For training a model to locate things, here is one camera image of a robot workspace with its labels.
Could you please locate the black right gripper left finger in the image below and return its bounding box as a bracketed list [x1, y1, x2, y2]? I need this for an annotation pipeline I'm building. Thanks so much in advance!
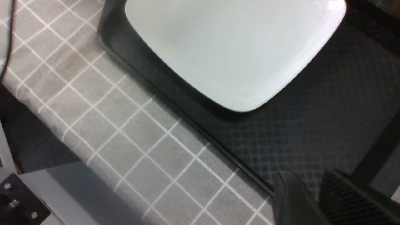
[273, 171, 331, 225]

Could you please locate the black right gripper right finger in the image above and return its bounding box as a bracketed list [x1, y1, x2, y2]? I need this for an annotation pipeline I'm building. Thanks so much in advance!
[318, 170, 400, 225]

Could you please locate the white square rice plate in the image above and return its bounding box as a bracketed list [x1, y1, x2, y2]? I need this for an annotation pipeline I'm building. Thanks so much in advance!
[124, 0, 346, 112]

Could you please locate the black plastic serving tray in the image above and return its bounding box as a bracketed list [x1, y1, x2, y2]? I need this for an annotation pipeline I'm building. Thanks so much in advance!
[97, 0, 400, 197]

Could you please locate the grey checked tablecloth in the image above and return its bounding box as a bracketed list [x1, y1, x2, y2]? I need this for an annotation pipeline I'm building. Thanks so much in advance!
[2, 0, 274, 225]

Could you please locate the grey metal table frame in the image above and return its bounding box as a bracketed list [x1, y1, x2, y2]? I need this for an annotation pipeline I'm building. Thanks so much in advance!
[0, 122, 147, 225]

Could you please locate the black cable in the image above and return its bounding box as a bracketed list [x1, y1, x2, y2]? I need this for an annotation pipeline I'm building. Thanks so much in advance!
[0, 0, 16, 82]

